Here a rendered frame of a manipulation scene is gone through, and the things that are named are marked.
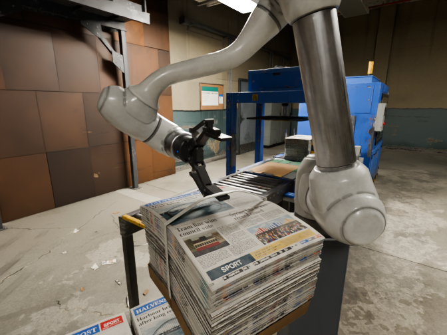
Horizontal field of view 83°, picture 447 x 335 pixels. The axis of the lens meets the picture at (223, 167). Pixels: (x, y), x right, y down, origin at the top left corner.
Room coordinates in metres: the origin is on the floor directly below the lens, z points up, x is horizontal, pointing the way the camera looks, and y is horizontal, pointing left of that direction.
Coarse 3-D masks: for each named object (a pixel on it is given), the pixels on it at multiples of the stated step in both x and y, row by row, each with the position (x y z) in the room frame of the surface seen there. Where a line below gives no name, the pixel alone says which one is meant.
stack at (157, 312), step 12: (156, 300) 0.69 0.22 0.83; (132, 312) 0.64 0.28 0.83; (144, 312) 0.64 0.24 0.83; (156, 312) 0.64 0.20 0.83; (168, 312) 0.64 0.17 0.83; (96, 324) 0.60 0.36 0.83; (108, 324) 0.60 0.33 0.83; (120, 324) 0.60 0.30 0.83; (132, 324) 0.62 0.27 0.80; (144, 324) 0.60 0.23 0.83; (156, 324) 0.60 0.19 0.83; (168, 324) 0.60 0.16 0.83
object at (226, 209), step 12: (216, 204) 0.61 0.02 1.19; (228, 204) 0.61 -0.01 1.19; (240, 204) 0.61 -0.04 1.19; (252, 204) 0.61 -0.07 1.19; (264, 204) 0.61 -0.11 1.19; (168, 216) 0.54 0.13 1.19; (180, 216) 0.54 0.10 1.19; (192, 216) 0.54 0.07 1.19; (204, 216) 0.54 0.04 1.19; (216, 216) 0.54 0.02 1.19; (168, 228) 0.49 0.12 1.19; (180, 228) 0.48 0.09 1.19; (168, 240) 0.49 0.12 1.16; (168, 252) 0.50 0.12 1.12; (168, 264) 0.51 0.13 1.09
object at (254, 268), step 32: (224, 224) 0.51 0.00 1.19; (256, 224) 0.52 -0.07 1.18; (288, 224) 0.52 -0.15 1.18; (192, 256) 0.40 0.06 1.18; (224, 256) 0.41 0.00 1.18; (256, 256) 0.41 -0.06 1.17; (288, 256) 0.43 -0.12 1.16; (192, 288) 0.40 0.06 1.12; (224, 288) 0.35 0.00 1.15; (256, 288) 0.39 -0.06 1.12; (288, 288) 0.44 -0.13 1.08; (192, 320) 0.42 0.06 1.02; (224, 320) 0.35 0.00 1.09; (256, 320) 0.41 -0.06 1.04
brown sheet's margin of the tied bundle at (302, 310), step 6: (174, 306) 0.48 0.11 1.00; (300, 306) 0.49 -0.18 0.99; (306, 306) 0.51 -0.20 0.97; (294, 312) 0.48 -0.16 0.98; (300, 312) 0.50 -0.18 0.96; (180, 318) 0.46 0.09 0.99; (282, 318) 0.46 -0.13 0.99; (288, 318) 0.47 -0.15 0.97; (294, 318) 0.49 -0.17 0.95; (180, 324) 0.46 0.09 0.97; (276, 324) 0.45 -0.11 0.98; (282, 324) 0.47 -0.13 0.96; (186, 330) 0.43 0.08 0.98; (264, 330) 0.43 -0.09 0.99; (270, 330) 0.44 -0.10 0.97; (276, 330) 0.46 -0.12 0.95
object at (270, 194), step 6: (288, 180) 2.10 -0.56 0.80; (276, 186) 1.94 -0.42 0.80; (282, 186) 1.94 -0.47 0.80; (288, 186) 2.02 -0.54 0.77; (270, 192) 1.80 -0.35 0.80; (276, 192) 1.84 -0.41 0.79; (282, 192) 1.93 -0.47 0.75; (270, 198) 1.75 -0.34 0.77; (276, 198) 1.84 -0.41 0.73; (282, 198) 1.94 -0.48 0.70; (276, 204) 1.85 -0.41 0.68
